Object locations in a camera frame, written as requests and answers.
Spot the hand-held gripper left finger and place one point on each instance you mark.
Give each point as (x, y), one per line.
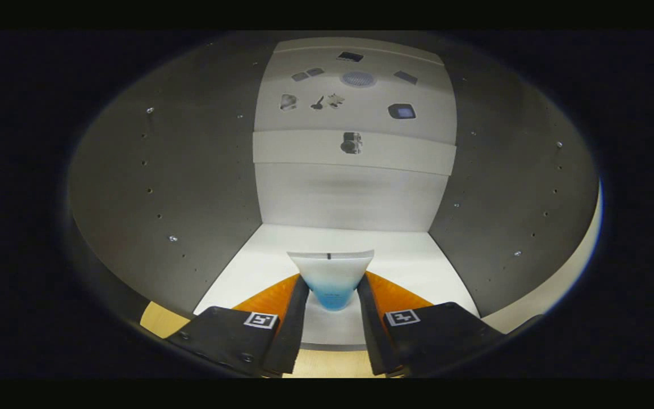
(290, 335)

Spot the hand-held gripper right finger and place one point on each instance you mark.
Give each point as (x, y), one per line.
(373, 335)

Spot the blue white cup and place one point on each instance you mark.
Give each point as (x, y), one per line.
(330, 272)

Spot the grey cabinet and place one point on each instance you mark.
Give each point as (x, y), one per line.
(191, 170)

